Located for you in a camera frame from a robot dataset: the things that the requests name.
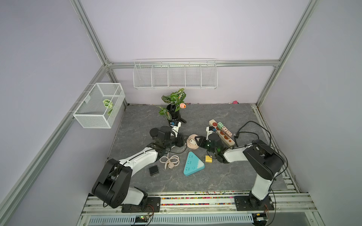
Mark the teal triangular power socket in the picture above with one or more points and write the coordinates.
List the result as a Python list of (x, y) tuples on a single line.
[(193, 164)]

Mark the cream power strip red outlets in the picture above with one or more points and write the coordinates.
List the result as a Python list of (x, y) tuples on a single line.
[(223, 132)]

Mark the pink charger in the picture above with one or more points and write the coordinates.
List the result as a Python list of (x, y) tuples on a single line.
[(228, 133), (224, 129)]

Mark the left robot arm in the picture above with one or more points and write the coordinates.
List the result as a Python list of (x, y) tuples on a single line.
[(113, 184)]

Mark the black plant pot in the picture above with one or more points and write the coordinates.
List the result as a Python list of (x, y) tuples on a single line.
[(173, 114)]

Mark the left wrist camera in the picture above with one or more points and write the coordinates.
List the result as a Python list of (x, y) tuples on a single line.
[(175, 126)]

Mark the black cylinder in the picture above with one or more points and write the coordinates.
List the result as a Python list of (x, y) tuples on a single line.
[(154, 133)]

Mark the round pink power socket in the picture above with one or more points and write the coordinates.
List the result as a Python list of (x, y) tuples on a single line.
[(191, 142)]

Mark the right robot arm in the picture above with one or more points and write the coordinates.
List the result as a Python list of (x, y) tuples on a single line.
[(263, 158)]

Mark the green leaf in small basket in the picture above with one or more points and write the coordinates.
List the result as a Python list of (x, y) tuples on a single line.
[(108, 103)]

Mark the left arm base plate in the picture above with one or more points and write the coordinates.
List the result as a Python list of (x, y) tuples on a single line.
[(150, 204)]

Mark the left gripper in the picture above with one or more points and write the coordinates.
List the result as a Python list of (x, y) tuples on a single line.
[(180, 142)]

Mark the wide white wire basket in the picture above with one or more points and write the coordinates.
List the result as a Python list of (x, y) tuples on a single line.
[(185, 73)]

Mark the green charger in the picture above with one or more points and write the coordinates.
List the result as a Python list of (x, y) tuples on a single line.
[(220, 125)]

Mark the small white wire basket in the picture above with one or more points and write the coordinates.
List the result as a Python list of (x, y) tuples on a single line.
[(91, 113)]

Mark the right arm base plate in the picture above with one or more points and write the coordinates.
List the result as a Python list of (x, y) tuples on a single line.
[(248, 203)]

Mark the yellow charger plug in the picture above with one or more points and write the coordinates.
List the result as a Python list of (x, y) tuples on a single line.
[(208, 159)]

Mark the aluminium rail frame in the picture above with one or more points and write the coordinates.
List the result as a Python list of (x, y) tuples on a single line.
[(284, 208)]

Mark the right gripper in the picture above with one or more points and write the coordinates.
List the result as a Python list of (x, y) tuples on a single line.
[(201, 141)]

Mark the black charger plug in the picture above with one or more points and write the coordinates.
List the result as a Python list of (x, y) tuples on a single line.
[(153, 170)]

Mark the artificial green leaf plant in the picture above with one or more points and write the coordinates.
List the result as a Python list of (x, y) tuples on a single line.
[(175, 98)]

